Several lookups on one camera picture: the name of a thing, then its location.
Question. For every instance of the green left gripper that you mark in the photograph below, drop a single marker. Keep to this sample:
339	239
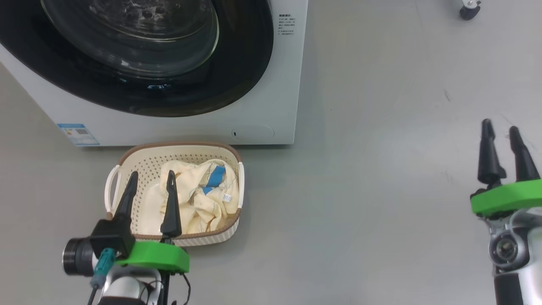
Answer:
156	256

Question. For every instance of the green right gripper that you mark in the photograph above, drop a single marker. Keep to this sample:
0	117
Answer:
508	197

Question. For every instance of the cream garment with blue patch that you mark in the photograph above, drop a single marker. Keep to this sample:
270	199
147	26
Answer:
203	203

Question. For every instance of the round dark glass washer door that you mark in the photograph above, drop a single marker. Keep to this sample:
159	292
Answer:
127	51

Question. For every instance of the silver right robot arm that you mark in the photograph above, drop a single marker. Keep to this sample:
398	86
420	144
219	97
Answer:
514	254

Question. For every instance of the cream perforated laundry basket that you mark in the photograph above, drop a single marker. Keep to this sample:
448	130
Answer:
144	159

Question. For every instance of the white front-load washing machine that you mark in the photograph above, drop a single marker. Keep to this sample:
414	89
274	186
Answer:
271	84

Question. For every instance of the blue energy label sticker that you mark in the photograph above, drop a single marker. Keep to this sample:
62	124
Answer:
78	134

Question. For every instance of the black text warning label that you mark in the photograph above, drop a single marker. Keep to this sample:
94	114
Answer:
286	24

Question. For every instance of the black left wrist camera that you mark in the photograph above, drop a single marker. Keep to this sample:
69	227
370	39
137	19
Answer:
110	239

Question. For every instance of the metal bracket caster wheel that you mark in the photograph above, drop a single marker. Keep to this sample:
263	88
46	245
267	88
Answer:
469	9

